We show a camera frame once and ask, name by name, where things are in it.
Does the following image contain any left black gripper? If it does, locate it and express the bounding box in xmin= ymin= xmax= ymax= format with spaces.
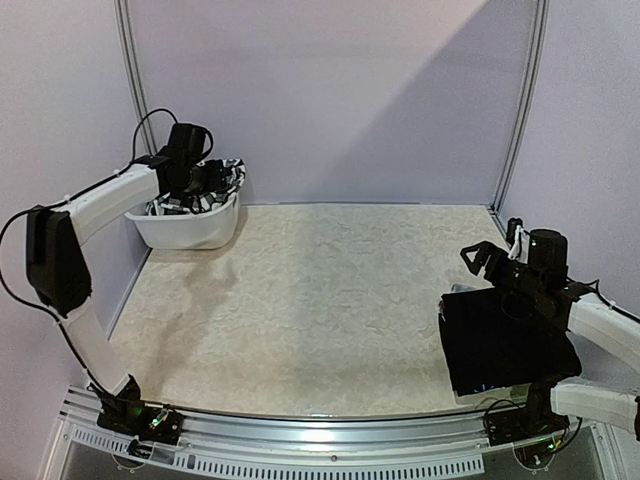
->
xmin=177 ymin=158 xmax=229 ymax=200

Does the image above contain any black white plaid shirt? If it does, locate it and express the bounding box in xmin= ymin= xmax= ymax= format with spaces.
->
xmin=144 ymin=158 xmax=246 ymax=216

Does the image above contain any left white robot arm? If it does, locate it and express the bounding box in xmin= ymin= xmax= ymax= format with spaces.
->
xmin=26 ymin=123 xmax=244 ymax=434

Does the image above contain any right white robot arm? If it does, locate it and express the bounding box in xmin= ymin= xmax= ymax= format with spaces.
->
xmin=460 ymin=218 xmax=639 ymax=436

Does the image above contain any white laundry basket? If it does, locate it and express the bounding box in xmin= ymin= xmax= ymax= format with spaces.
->
xmin=125 ymin=193 xmax=240 ymax=250

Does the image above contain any folded black garment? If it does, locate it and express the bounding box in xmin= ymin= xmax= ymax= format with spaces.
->
xmin=438 ymin=288 xmax=582 ymax=397

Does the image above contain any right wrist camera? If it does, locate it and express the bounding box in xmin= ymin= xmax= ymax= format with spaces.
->
xmin=506 ymin=217 xmax=530 ymax=262

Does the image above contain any left aluminium corner post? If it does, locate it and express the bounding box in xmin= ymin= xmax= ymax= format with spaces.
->
xmin=113 ymin=0 xmax=157 ymax=156

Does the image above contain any aluminium corner post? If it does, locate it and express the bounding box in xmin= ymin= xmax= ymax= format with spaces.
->
xmin=113 ymin=0 xmax=157 ymax=156
xmin=490 ymin=0 xmax=550 ymax=217

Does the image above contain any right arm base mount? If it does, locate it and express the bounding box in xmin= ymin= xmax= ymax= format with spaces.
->
xmin=482 ymin=399 xmax=582 ymax=452

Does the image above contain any aluminium front rail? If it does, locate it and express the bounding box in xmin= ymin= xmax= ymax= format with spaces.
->
xmin=41 ymin=387 xmax=631 ymax=479

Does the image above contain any right aluminium corner post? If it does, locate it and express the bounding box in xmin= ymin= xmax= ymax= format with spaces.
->
xmin=490 ymin=0 xmax=550 ymax=217

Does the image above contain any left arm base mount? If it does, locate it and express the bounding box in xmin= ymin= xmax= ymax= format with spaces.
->
xmin=97 ymin=396 xmax=185 ymax=446

